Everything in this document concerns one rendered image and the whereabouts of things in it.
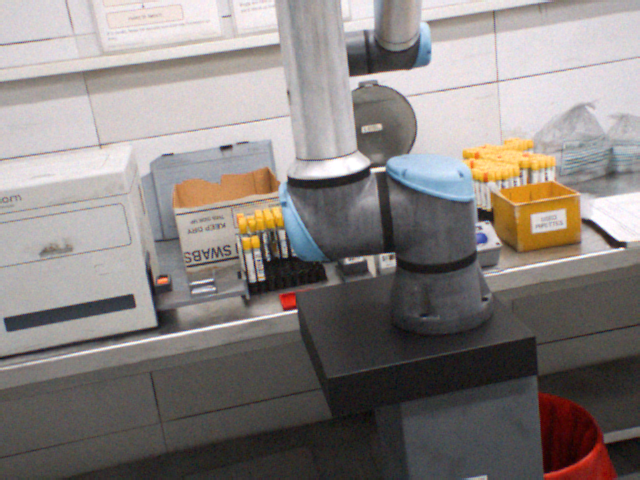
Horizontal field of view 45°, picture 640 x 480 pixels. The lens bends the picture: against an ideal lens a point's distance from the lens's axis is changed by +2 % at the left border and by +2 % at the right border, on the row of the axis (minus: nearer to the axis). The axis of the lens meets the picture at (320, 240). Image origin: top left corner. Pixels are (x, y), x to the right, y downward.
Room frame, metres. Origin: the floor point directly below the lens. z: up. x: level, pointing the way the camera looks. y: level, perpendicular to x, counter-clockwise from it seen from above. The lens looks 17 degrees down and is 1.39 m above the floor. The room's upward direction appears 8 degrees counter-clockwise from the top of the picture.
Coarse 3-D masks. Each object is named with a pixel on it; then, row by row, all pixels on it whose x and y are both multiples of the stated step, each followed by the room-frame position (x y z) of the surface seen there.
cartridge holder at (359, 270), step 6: (342, 264) 1.41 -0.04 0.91; (348, 264) 1.40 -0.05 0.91; (354, 264) 1.40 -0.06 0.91; (360, 264) 1.41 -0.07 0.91; (366, 264) 1.41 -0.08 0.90; (336, 270) 1.46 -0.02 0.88; (342, 270) 1.41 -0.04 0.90; (348, 270) 1.40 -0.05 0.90; (354, 270) 1.40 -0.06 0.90; (360, 270) 1.41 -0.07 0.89; (366, 270) 1.41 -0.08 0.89; (342, 276) 1.41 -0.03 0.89; (348, 276) 1.39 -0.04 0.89; (354, 276) 1.39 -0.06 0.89; (360, 276) 1.39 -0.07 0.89; (366, 276) 1.39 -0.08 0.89; (372, 276) 1.39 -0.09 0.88
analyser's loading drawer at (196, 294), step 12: (192, 288) 1.37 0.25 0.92; (204, 288) 1.37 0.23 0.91; (216, 288) 1.33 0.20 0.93; (228, 288) 1.35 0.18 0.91; (240, 288) 1.34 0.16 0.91; (156, 300) 1.34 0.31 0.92; (168, 300) 1.33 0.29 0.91; (180, 300) 1.32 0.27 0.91; (192, 300) 1.32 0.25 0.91; (204, 300) 1.32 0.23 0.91
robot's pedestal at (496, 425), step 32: (512, 384) 0.96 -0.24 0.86; (384, 416) 1.05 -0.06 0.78; (416, 416) 0.94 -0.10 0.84; (448, 416) 0.94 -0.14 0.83; (480, 416) 0.95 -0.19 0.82; (512, 416) 0.96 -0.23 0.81; (384, 448) 1.09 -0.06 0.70; (416, 448) 0.94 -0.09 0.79; (448, 448) 0.94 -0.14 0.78; (480, 448) 0.95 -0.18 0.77; (512, 448) 0.96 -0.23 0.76
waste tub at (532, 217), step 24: (504, 192) 1.56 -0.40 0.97; (528, 192) 1.56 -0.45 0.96; (552, 192) 1.56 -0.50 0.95; (576, 192) 1.45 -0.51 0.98; (504, 216) 1.49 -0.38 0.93; (528, 216) 1.43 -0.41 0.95; (552, 216) 1.43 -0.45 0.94; (576, 216) 1.44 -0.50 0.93; (504, 240) 1.50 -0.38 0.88; (528, 240) 1.43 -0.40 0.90; (552, 240) 1.43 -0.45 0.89; (576, 240) 1.44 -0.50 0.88
